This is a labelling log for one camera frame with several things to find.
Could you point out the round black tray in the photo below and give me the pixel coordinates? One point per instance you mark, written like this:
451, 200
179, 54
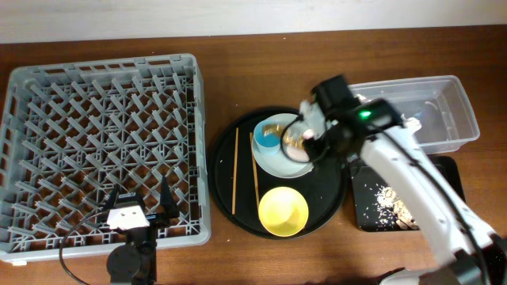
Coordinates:
323, 188

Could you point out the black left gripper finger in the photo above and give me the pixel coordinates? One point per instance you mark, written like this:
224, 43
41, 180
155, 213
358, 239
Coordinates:
167, 201
111, 200

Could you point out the grey plastic dishwasher rack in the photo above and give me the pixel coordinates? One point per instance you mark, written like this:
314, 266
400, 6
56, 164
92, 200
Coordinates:
71, 131

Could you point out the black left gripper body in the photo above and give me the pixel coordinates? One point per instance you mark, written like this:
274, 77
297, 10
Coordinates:
157, 218

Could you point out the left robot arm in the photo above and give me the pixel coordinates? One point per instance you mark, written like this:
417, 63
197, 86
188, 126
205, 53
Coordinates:
134, 262

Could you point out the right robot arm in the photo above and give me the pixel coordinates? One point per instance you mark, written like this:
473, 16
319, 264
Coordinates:
467, 249

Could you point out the blue plastic cup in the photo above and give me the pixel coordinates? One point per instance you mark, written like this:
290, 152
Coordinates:
267, 144

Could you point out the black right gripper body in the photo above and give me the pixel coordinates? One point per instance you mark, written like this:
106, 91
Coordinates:
317, 148

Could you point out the yellow plastic bowl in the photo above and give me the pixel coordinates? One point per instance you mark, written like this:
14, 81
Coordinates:
283, 211

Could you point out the clear plastic bin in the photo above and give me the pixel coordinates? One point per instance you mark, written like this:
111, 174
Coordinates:
440, 103

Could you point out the black rectangular tray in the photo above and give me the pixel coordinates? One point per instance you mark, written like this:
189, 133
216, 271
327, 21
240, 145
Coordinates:
366, 183

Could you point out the pink plastic cup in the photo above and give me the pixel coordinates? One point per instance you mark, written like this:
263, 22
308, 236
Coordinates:
296, 154

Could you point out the food scraps pile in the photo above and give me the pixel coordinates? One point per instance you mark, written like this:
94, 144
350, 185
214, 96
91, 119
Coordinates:
392, 211

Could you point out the gold foil wrapper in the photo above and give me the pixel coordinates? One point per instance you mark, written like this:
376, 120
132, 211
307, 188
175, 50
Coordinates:
280, 132

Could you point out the wooden chopstick right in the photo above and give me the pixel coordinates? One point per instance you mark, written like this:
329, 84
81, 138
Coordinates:
254, 167

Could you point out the wooden chopstick left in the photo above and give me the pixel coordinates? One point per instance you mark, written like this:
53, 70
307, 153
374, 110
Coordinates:
235, 167

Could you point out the light grey plate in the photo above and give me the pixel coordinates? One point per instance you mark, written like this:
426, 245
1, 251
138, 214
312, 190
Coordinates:
278, 165

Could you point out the wooden chopstick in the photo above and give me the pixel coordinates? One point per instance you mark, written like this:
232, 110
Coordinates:
235, 167
254, 167

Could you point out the crumpled white paper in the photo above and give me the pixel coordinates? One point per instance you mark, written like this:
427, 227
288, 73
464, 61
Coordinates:
413, 124

